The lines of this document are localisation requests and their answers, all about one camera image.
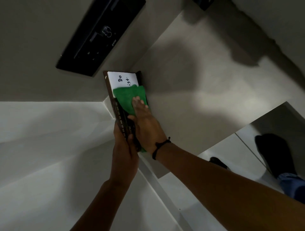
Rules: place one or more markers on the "person's left hand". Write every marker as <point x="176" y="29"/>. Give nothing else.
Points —
<point x="122" y="161"/>

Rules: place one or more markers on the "dark wall fixture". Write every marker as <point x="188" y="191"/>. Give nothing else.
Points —
<point x="203" y="3"/>

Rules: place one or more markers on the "black wall panel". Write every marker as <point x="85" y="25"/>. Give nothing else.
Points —
<point x="100" y="35"/>

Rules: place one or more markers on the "person's right thumb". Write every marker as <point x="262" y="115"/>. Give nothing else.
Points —
<point x="131" y="118"/>

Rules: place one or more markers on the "black wrist band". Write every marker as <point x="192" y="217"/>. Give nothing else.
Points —
<point x="157" y="145"/>

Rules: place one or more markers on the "brown framed whiteboard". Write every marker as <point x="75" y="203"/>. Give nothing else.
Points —
<point x="119" y="79"/>

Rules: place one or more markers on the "black shoe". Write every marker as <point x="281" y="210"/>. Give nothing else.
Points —
<point x="276" y="154"/>
<point x="219" y="163"/>

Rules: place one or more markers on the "person's left forearm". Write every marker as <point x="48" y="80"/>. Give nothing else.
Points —
<point x="104" y="207"/>

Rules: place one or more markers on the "blue jeans leg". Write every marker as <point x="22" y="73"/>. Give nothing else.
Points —
<point x="293" y="186"/>

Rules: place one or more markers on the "person's right hand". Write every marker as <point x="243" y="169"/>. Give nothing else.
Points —
<point x="147" y="129"/>

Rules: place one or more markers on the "person's right forearm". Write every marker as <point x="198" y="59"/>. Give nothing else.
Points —
<point x="226" y="190"/>

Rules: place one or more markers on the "person's left thumb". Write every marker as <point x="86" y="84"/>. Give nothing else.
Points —
<point x="130" y="142"/>

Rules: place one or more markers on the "green cleaning cloth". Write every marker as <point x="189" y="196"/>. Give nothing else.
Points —
<point x="125" y="97"/>

